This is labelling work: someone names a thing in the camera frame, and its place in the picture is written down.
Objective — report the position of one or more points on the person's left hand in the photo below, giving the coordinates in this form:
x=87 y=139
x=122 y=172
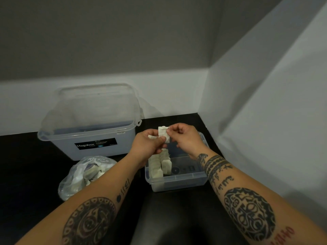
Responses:
x=144 y=150

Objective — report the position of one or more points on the person's right hand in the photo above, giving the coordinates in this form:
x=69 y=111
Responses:
x=187 y=139

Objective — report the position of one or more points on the rows of white tea bags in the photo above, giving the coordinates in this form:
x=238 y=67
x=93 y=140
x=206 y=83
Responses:
x=155 y=170

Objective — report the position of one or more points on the small clear plastic bin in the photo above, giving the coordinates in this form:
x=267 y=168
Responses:
x=178 y=184

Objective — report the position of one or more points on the clear plastic bag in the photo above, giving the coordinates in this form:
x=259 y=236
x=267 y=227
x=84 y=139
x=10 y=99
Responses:
x=66 y=188

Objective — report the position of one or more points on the person's right forearm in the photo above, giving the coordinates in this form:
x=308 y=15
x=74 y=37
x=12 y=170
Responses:
x=255 y=206

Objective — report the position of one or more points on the person's left forearm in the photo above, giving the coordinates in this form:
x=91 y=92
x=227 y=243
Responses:
x=84 y=211

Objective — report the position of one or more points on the clear storage box lid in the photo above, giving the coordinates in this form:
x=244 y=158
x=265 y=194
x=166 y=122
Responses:
x=97 y=107

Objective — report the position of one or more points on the large clear storage box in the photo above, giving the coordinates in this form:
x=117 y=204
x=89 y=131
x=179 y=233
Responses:
x=61 y=150

